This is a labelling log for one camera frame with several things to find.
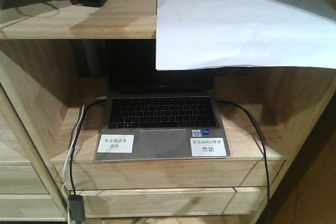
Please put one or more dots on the wooden shelf unit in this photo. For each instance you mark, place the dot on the wooden shelf unit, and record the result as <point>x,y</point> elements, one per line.
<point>40,96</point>

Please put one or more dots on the grey cable adapter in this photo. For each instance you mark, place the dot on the grey cable adapter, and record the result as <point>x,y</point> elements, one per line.
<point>77,208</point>

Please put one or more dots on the white paper sheet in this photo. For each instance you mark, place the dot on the white paper sheet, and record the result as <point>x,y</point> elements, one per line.
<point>198,34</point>

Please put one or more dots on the grey laptop computer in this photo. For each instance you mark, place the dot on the grey laptop computer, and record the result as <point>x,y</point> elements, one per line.
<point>152,114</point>

